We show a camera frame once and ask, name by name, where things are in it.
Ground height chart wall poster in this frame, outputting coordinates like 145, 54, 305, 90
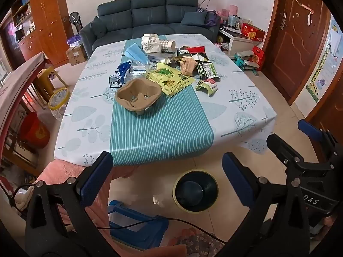
293, 13, 343, 110

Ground dark purple bag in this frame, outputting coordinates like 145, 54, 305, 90
205, 10, 219, 27

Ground white side cabinet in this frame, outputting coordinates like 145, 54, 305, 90
217, 28, 260, 58

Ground tomato print snack packet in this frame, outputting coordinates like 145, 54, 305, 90
196, 80, 219, 97

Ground red gift box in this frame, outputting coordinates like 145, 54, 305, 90
241, 23, 266, 41

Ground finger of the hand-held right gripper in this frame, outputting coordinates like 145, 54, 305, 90
266, 133, 304, 168
297, 119, 337, 150

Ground blue plastic stool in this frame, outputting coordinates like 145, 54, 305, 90
108, 200, 169, 248

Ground leaf print tablecloth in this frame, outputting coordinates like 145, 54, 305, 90
54, 33, 278, 166

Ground blue face mask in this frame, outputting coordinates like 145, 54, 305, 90
123, 44, 149, 65

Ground patterned paper cup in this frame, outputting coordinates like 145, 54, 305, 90
160, 40, 177, 52

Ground green black snack packet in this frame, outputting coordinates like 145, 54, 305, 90
197, 61, 217, 80

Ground dark teal sofa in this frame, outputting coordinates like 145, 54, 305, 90
80, 0, 221, 57

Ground plastic lined waste basket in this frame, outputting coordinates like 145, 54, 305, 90
48, 87, 71, 121

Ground crumpled white paper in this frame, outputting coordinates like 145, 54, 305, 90
141, 33, 162, 52

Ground large snack packet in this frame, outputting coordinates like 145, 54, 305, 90
146, 63, 195, 98

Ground teal stepper machine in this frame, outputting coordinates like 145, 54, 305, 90
233, 50, 262, 77

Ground cardboard box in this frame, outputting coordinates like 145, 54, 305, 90
66, 43, 88, 66

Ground pink blanket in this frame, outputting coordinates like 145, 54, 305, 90
36, 159, 188, 257

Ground silver foil packet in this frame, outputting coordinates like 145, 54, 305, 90
147, 53, 175, 63

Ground yellow stool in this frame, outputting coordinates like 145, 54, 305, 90
36, 67, 67, 108

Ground clear plastic bag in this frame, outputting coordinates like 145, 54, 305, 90
130, 60, 150, 79

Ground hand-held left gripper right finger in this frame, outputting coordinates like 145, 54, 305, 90
222, 152, 311, 249

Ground beige paper bag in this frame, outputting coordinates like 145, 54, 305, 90
179, 57, 197, 75

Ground black cable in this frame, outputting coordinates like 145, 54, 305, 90
95, 218, 224, 247

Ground red bucket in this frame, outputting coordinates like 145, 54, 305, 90
20, 112, 51, 149

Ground wooden cabinet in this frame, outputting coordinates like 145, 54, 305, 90
0, 0, 70, 70

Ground brown wooden door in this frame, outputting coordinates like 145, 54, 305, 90
261, 0, 331, 105
305, 67, 343, 161

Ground gold foil wrapper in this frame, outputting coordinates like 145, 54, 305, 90
175, 54, 209, 63

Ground cardboard cup carrier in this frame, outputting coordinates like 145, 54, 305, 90
115, 79, 162, 115

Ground red snack package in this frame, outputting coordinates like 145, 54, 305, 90
178, 46, 205, 57

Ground floral print cloth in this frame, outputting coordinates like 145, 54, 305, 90
174, 233, 224, 257

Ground blue snack wrapper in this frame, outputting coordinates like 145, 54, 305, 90
108, 61, 132, 89

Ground red gift bag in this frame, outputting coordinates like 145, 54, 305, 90
250, 46, 266, 71

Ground black trash bin yellow rim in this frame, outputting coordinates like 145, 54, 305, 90
172, 169, 219, 214

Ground dark teal pillow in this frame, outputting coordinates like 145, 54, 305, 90
180, 11, 208, 27
90, 16, 108, 38

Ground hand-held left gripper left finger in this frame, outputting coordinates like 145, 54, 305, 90
25, 151, 114, 249

